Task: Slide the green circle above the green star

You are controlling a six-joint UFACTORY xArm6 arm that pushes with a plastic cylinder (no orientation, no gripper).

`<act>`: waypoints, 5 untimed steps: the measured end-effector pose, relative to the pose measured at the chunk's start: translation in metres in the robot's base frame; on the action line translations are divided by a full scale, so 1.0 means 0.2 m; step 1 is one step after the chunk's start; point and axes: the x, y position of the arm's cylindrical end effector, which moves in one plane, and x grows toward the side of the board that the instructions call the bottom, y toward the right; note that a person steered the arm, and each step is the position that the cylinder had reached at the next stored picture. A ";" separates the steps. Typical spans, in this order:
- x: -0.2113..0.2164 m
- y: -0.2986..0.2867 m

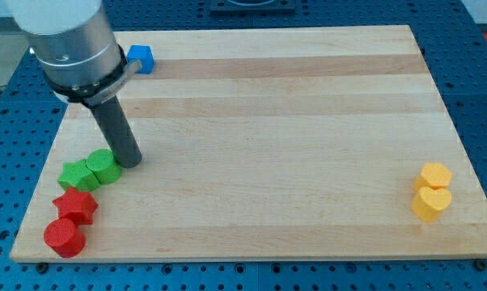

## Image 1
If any green cylinder block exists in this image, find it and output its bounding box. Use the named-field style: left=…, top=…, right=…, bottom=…
left=86, top=149, right=122, bottom=184

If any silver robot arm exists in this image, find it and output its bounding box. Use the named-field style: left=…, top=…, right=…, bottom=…
left=6, top=0, right=142, bottom=108

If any green star block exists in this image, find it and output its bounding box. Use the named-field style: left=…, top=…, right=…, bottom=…
left=57, top=158, right=100, bottom=192

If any red star block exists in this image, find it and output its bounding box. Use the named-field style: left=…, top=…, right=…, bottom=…
left=53, top=187, right=99, bottom=226

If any wooden board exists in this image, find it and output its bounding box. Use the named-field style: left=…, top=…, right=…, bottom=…
left=9, top=24, right=487, bottom=264

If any blue block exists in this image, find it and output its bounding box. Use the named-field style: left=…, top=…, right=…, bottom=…
left=126, top=45, right=155, bottom=74

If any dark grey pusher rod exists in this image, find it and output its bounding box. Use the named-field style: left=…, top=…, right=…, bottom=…
left=91, top=96, right=142, bottom=168

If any yellow hexagon block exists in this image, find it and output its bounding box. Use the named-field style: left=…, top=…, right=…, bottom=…
left=413, top=162, right=453, bottom=192

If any yellow heart block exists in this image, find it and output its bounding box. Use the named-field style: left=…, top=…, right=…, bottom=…
left=411, top=187, right=452, bottom=222

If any red cylinder block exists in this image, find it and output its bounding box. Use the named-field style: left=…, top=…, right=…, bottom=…
left=43, top=218, right=86, bottom=258

